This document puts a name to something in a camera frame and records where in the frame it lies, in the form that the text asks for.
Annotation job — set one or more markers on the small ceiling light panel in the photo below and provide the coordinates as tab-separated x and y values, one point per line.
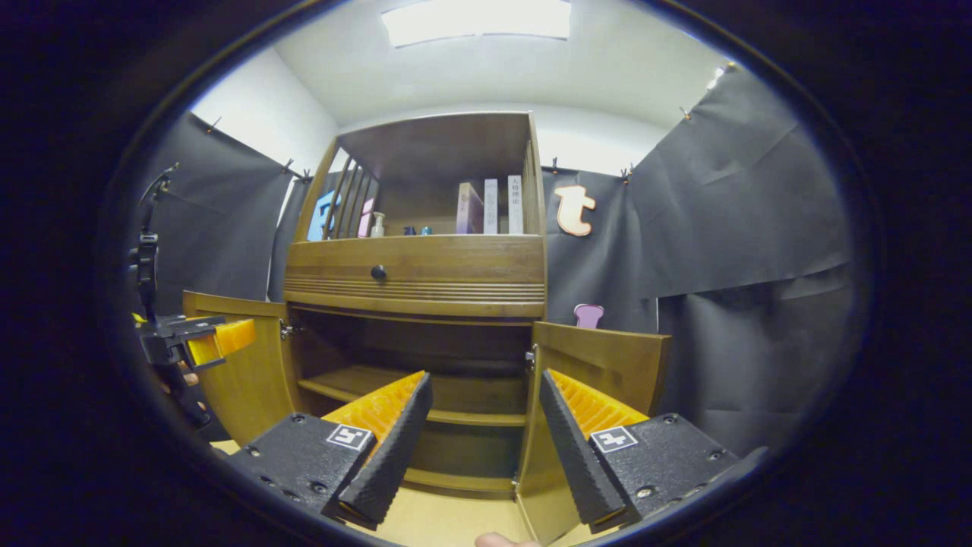
715	78

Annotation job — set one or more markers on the black round drawer knob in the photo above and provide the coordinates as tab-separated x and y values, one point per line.
378	272

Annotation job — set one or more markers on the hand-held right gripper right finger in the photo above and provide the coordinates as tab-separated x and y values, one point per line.
581	463

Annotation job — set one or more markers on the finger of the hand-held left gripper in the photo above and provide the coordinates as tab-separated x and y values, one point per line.
220	340

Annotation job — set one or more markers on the wooden cabinet door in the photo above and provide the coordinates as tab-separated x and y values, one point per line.
250	387
607	365

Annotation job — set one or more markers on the white book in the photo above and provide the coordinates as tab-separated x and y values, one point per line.
515	205

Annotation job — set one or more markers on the large ceiling light panel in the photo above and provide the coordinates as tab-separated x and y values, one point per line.
478	21

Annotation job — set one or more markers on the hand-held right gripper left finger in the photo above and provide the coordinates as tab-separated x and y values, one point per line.
395	456

